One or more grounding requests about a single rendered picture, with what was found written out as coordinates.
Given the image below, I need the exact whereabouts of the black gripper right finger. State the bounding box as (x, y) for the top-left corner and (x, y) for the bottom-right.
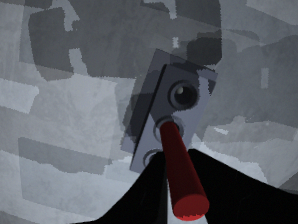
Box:
(188, 149), (298, 224)

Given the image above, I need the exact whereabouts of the red peg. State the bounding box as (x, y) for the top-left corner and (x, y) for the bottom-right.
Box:
(160, 121), (209, 221)

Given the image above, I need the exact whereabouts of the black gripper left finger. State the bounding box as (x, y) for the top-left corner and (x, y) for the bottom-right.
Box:
(77, 152), (169, 224)

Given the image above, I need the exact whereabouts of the grey plate with round holes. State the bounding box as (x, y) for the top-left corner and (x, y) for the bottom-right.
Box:
(129, 64), (217, 173)

